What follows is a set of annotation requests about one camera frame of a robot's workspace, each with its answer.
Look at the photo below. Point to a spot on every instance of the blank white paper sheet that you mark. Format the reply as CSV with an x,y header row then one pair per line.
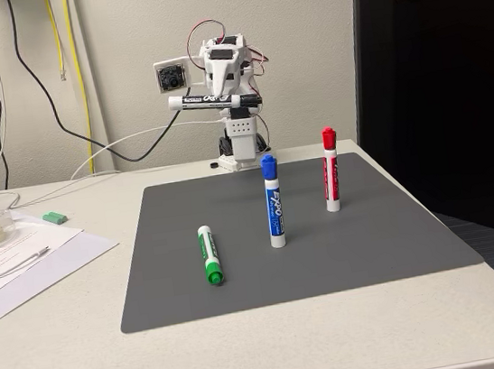
x,y
57,268

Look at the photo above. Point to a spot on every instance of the black dry-erase marker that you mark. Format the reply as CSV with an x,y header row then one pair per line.
x,y
199,100

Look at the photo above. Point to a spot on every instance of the green dry-erase marker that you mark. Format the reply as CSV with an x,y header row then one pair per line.
x,y
209,253

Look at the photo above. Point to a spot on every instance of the small black round cap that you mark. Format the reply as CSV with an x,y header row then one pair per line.
x,y
214,165

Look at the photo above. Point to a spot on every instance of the white boxed gripper camera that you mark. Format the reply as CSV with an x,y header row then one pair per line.
x,y
172,75

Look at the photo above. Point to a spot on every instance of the grey rubber mat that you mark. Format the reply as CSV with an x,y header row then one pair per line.
x,y
329,255

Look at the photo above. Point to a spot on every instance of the white wall trim strip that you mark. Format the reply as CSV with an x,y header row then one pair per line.
x,y
92,77

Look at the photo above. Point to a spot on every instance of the printed white paper sheet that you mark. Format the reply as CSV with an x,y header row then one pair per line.
x,y
30,235

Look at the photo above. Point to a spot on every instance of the blue dry-erase marker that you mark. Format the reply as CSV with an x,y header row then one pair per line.
x,y
274,203

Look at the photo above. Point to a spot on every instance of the small green block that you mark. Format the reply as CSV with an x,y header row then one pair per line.
x,y
54,217

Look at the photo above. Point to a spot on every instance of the red dry-erase marker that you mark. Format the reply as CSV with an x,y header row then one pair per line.
x,y
332,178

